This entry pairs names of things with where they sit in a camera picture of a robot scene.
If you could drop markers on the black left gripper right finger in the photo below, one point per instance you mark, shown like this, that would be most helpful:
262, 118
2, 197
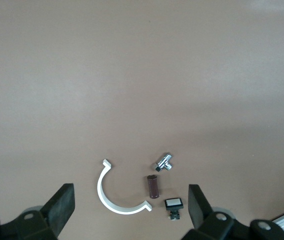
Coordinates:
198, 210

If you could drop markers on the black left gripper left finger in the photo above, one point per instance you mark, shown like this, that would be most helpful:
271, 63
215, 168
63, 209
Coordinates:
59, 207

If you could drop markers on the brown cylindrical capacitor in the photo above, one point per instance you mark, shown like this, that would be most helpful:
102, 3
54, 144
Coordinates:
152, 187

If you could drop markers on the chrome tee pipe fitting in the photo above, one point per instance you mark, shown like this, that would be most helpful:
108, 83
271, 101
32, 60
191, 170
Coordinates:
163, 162

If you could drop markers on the black square switch white cap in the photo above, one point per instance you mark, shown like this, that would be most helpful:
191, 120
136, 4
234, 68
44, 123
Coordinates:
173, 203

